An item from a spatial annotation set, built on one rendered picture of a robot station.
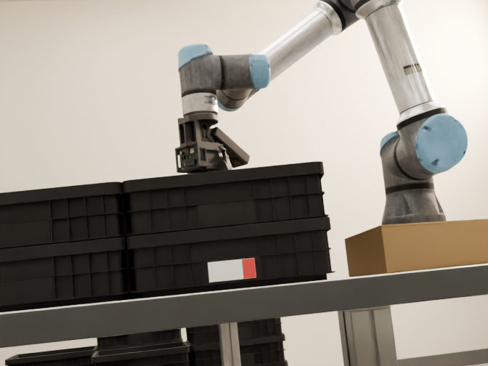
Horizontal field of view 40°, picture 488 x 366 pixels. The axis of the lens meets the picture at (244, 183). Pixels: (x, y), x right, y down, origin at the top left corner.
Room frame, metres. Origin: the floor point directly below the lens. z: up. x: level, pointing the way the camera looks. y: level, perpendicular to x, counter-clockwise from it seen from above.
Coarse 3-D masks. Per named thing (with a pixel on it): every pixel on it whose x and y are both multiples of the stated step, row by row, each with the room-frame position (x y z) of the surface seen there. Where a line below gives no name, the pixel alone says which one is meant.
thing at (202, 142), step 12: (180, 120) 1.34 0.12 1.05; (192, 120) 1.32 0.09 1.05; (204, 120) 1.34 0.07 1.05; (216, 120) 1.35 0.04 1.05; (180, 132) 1.34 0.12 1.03; (192, 132) 1.35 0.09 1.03; (204, 132) 1.35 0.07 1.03; (180, 144) 1.34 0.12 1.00; (192, 144) 1.32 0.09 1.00; (204, 144) 1.32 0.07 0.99; (216, 144) 1.35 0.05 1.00; (180, 156) 1.35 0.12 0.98; (192, 156) 1.32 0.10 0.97; (204, 156) 1.33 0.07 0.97; (216, 156) 1.35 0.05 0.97; (180, 168) 1.36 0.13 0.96; (192, 168) 1.33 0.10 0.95; (204, 168) 1.33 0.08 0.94; (216, 168) 1.35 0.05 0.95
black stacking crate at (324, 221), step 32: (256, 224) 1.28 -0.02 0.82; (288, 224) 1.28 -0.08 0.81; (320, 224) 1.28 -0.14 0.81; (160, 256) 1.29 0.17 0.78; (192, 256) 1.29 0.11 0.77; (224, 256) 1.30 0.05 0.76; (256, 256) 1.29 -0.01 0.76; (288, 256) 1.30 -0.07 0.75; (320, 256) 1.30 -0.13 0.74; (160, 288) 1.29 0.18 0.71; (192, 288) 1.30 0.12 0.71; (224, 288) 1.30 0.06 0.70
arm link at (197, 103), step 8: (184, 96) 1.34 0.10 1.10; (192, 96) 1.33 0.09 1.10; (200, 96) 1.33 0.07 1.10; (208, 96) 1.34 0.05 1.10; (184, 104) 1.34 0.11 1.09; (192, 104) 1.33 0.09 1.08; (200, 104) 1.33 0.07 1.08; (208, 104) 1.34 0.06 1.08; (216, 104) 1.36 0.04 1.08; (184, 112) 1.35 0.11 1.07; (192, 112) 1.33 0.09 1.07; (200, 112) 1.34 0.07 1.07; (208, 112) 1.34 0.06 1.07; (216, 112) 1.36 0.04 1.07
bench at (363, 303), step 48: (240, 288) 1.18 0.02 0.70; (288, 288) 0.87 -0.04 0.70; (336, 288) 0.88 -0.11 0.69; (384, 288) 0.89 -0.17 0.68; (432, 288) 0.91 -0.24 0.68; (480, 288) 0.92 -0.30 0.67; (0, 336) 0.81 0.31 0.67; (48, 336) 0.82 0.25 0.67; (96, 336) 0.83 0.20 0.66; (384, 336) 0.94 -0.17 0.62
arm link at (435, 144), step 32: (352, 0) 1.45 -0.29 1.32; (384, 0) 1.41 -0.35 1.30; (384, 32) 1.43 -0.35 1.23; (384, 64) 1.45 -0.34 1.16; (416, 64) 1.42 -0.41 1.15; (416, 96) 1.42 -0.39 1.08; (416, 128) 1.42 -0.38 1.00; (448, 128) 1.40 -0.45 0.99; (416, 160) 1.44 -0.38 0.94; (448, 160) 1.41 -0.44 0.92
